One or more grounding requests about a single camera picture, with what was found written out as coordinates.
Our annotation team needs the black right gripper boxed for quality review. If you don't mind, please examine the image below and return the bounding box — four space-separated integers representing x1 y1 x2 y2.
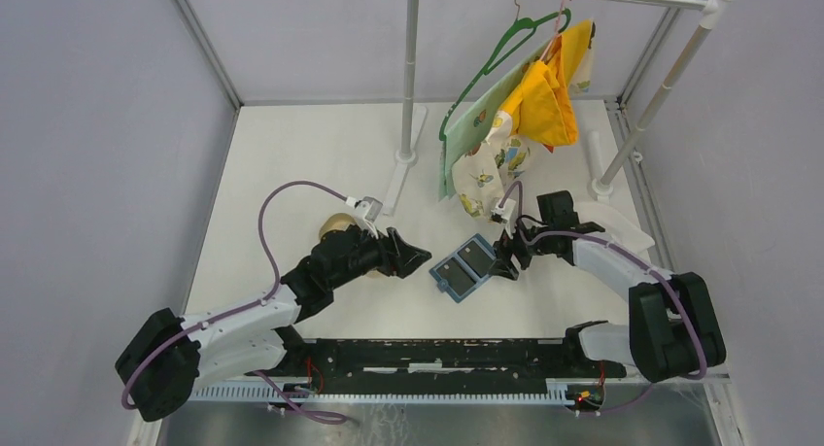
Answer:
486 213 553 281

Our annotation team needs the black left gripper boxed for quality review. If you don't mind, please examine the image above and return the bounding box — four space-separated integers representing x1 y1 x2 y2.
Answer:
329 220 431 290

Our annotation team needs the beige oval card tray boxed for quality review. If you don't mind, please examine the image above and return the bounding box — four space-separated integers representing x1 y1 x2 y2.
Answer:
311 214 383 287

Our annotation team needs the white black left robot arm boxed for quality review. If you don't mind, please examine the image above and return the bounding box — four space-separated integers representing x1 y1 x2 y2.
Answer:
115 225 431 422

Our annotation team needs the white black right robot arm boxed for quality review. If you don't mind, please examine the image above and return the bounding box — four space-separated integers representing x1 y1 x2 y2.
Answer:
489 190 727 383

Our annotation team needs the white cartoon print garment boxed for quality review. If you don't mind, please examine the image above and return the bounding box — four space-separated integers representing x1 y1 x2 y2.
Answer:
450 21 598 219

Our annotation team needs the white crumpled cloth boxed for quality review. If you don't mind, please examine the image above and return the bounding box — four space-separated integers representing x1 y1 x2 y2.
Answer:
576 201 655 254

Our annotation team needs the silver white clothes rack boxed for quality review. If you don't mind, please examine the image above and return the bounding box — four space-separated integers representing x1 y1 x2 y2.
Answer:
381 0 741 217

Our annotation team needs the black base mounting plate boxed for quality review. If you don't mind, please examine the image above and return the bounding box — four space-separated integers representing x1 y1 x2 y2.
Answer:
265 338 627 395

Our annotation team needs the mint cartoon print cloth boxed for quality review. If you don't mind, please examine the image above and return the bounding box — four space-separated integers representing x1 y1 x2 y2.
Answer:
438 49 540 199

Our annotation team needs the yellow child shirt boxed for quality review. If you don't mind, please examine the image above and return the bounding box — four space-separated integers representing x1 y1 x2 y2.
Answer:
498 19 596 151

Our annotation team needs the green clothes hanger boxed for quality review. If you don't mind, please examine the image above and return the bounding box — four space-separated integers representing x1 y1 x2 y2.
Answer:
438 8 571 142

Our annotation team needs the pink clothes hanger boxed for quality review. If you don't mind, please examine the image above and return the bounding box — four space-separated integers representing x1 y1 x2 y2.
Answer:
512 0 578 64

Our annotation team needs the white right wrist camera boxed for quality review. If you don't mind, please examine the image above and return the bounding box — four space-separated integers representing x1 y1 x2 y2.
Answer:
490 198 522 237

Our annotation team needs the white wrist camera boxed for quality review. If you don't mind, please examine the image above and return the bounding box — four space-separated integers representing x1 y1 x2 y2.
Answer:
345 196 383 238
490 198 522 237

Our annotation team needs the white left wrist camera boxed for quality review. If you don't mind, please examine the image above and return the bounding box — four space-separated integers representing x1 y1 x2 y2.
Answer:
345 196 383 238

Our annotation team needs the white slotted cable duct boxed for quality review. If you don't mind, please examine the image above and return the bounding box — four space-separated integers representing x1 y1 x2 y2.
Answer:
189 380 574 407

